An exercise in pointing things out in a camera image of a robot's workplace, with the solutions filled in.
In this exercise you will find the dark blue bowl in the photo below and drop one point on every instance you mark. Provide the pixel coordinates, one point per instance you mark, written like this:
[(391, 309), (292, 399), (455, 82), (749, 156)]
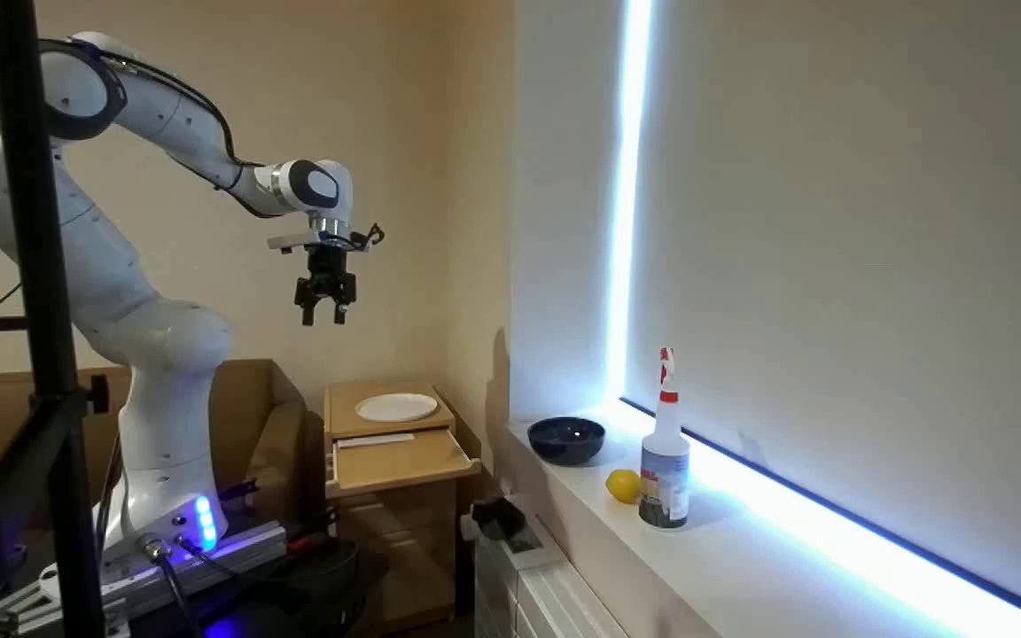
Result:
[(565, 440)]

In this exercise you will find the black tripod stand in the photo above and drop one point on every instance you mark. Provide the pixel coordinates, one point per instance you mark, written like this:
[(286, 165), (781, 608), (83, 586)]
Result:
[(42, 308)]

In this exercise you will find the wooden pull-out shelf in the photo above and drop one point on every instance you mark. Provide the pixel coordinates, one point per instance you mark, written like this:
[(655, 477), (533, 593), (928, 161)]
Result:
[(398, 461)]

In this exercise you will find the brown leather armchair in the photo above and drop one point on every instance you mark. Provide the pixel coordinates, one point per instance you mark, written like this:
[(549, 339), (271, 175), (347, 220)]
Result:
[(259, 417)]

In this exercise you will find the aluminium robot base mount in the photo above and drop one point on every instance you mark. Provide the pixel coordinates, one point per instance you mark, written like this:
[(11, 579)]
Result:
[(240, 551)]

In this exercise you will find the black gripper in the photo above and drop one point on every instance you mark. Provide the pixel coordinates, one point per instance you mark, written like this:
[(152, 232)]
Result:
[(323, 274)]

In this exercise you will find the light wooden cabinet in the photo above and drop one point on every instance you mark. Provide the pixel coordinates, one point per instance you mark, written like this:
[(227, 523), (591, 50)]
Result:
[(405, 545)]

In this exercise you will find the white radiator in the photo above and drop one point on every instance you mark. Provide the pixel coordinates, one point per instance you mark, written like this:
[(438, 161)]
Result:
[(540, 603)]

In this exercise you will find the grey window roller blind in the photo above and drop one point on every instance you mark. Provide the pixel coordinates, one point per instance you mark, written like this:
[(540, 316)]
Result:
[(866, 260)]

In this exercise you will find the white remote control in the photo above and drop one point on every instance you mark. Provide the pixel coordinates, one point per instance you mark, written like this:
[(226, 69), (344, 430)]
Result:
[(373, 440)]

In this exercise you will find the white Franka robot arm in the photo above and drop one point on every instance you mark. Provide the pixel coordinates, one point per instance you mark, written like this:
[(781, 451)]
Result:
[(158, 343)]

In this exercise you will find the white round plate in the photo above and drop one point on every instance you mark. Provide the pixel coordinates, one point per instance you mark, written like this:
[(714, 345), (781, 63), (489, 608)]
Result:
[(398, 410)]

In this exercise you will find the yellow lemon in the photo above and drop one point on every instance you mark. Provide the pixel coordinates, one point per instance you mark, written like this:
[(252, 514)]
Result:
[(623, 486)]

